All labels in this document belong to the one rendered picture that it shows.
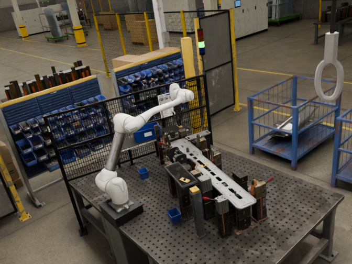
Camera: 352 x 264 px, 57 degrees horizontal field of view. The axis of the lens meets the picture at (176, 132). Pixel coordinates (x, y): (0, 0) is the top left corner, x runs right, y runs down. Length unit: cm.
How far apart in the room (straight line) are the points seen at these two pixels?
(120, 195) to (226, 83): 406
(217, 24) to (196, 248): 434
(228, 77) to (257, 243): 433
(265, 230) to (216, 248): 44
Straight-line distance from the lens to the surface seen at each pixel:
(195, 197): 253
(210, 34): 603
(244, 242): 274
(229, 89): 663
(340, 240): 388
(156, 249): 277
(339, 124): 416
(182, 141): 361
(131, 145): 364
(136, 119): 294
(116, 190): 298
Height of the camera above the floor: 262
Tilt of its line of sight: 25 degrees down
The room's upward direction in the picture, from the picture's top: 9 degrees counter-clockwise
